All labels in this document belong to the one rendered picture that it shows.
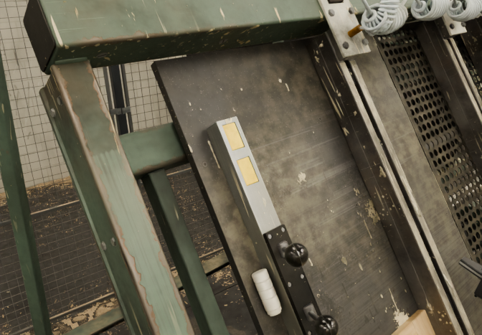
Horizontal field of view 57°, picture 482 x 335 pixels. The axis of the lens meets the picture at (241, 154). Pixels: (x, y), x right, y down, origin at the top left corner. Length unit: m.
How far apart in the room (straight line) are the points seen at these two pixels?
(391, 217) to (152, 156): 0.56
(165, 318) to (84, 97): 0.35
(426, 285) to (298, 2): 0.68
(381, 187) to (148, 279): 0.59
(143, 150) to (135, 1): 0.25
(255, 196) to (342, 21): 0.47
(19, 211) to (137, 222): 0.79
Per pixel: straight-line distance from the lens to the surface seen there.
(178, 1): 0.82
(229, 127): 0.83
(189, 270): 0.83
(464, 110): 1.50
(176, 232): 0.83
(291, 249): 0.71
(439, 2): 1.21
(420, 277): 1.11
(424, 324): 1.14
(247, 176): 0.82
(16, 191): 1.41
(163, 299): 0.70
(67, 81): 0.73
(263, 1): 0.94
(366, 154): 1.06
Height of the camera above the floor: 1.93
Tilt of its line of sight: 20 degrees down
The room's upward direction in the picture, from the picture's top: 3 degrees counter-clockwise
